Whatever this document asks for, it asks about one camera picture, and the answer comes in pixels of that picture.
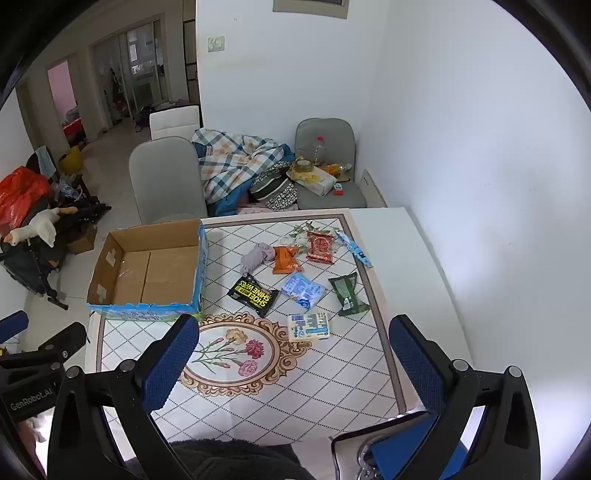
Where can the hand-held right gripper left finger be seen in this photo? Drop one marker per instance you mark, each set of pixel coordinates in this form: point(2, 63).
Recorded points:
point(171, 357)

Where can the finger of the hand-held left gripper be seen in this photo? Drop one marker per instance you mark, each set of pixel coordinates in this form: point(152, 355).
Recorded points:
point(14, 324)
point(64, 339)

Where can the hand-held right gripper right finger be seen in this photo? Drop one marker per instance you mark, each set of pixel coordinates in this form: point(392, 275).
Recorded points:
point(415, 360)

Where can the blue printed cardboard box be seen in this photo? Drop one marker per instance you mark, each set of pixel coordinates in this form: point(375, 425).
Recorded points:
point(152, 277)

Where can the green snack packet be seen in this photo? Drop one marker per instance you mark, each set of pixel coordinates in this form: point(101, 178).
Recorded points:
point(346, 290)

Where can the black wipes packet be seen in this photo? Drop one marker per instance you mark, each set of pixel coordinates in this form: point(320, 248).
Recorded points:
point(254, 293)

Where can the white and blue tissue packet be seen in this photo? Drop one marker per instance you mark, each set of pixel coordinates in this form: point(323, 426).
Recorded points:
point(307, 325)

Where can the long blue snack packet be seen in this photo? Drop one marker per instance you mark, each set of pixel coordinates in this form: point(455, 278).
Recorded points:
point(353, 248)

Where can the grey towel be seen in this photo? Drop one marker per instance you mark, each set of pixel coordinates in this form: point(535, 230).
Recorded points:
point(256, 258)

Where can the light blue plastic packet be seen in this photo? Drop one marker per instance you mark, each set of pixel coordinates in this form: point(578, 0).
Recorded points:
point(300, 287)

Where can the red snack packet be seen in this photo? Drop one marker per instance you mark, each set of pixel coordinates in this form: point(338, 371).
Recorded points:
point(320, 247)

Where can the orange snack packet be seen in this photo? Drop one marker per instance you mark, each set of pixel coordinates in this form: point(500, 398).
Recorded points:
point(284, 261)

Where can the black folding cart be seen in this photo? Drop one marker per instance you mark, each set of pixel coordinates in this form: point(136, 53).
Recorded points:
point(27, 267)

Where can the small brown cardboard box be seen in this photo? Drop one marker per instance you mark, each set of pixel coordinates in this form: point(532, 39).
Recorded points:
point(83, 240)

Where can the white plush goose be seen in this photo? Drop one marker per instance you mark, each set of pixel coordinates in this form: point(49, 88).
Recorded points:
point(41, 226)

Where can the dark fleece clothing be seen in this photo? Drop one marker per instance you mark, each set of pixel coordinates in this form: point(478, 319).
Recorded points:
point(240, 461)

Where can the orange plastic bag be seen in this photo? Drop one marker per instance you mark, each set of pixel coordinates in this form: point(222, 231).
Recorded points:
point(18, 194)

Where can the light blue cloth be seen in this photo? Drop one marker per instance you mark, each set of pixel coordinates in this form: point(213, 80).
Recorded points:
point(44, 159)

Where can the pink cloth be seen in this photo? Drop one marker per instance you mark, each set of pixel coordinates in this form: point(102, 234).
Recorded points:
point(258, 210)

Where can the yellow bucket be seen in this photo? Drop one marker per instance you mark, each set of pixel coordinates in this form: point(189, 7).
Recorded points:
point(71, 161)

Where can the grey chair with tall back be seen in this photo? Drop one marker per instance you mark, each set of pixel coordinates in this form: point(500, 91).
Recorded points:
point(161, 180)

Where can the white slotted panel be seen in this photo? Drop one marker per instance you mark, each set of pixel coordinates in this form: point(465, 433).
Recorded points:
point(373, 187)

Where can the small red box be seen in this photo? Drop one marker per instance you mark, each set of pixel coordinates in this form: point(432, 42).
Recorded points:
point(338, 189)

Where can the black and white patterned bag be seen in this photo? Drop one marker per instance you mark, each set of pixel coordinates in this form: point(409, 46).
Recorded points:
point(274, 191)

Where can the white tissue box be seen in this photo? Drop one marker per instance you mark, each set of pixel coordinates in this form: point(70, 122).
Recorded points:
point(318, 184)

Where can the plaid blanket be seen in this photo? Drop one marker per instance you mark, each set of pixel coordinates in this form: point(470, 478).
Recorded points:
point(231, 166)

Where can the tape roll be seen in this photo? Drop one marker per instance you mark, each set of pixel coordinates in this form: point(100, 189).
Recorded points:
point(300, 171)

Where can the clear plastic bottle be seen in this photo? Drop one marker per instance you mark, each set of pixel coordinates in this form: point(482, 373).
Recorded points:
point(317, 150)

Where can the grey padded chair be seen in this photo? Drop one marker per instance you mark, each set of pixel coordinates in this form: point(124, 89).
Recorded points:
point(332, 138)

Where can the dark bag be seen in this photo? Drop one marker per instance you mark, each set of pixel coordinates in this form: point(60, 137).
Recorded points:
point(144, 116)

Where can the white chair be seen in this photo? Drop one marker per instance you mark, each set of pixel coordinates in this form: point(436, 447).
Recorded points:
point(175, 121)

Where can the glass sliding door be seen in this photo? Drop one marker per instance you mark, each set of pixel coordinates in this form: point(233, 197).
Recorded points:
point(129, 69)

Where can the white wall switch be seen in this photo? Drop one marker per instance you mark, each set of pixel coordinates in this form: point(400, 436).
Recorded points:
point(216, 44)

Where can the grey picture frame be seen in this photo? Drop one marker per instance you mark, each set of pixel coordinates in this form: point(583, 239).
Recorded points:
point(309, 7)

